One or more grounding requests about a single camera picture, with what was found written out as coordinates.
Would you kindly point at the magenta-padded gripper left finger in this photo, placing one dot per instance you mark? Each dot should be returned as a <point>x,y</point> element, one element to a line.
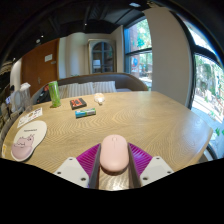
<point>71,170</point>

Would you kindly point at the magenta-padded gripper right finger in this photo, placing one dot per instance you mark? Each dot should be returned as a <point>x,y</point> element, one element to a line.
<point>155,170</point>

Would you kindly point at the pink computer mouse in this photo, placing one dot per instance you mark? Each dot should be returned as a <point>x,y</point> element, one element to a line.
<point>114,153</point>

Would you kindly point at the white hippo-print mouse pad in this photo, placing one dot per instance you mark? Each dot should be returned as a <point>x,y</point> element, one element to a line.
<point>31,133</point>

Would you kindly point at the small teal pack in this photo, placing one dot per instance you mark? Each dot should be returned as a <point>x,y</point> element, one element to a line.
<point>85,112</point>

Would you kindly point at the small black red box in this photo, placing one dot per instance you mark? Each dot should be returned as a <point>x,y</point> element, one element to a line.
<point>78,103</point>

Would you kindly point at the white sticker sheet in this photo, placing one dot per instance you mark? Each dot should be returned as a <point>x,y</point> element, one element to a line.
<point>30,117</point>

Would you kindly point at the white plastic tube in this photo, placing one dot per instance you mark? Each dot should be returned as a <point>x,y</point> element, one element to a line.
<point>99,98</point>

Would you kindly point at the green drink can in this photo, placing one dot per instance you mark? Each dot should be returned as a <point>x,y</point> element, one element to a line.
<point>55,95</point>

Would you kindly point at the black backpack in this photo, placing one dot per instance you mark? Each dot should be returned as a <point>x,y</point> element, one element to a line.
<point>43,97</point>

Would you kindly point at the striped cushion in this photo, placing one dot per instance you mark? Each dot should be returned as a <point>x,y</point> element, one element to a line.
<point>105,86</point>
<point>86,89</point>
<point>68,90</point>

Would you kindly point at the clear shaker bottle white lid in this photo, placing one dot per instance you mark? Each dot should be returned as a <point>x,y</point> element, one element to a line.
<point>26,98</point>

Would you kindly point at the brown bench sofa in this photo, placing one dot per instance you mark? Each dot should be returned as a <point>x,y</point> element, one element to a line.
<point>130,82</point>

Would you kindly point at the black-framed window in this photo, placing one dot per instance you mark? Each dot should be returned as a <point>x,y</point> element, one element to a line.
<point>206,86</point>
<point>138,56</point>

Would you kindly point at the brown wooden door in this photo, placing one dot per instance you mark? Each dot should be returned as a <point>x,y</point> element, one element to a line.
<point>36,70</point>

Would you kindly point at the white door sign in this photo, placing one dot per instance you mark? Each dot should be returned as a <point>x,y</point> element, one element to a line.
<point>48,58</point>

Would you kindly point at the arched glass-door cabinet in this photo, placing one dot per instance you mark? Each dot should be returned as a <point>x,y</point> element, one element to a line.
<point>102,56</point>

